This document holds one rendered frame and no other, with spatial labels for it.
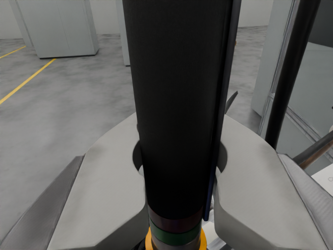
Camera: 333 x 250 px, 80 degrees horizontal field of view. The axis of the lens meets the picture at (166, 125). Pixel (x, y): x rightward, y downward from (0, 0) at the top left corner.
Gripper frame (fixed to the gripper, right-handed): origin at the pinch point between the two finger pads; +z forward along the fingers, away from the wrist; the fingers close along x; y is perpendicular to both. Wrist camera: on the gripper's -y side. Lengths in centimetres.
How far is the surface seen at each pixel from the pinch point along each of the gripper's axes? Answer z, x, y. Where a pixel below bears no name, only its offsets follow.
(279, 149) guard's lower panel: 94, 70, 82
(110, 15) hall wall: 1181, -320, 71
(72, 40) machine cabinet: 664, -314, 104
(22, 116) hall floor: 270, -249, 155
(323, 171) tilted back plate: 22.6, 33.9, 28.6
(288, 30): 122, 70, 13
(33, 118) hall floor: 265, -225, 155
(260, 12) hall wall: 1325, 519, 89
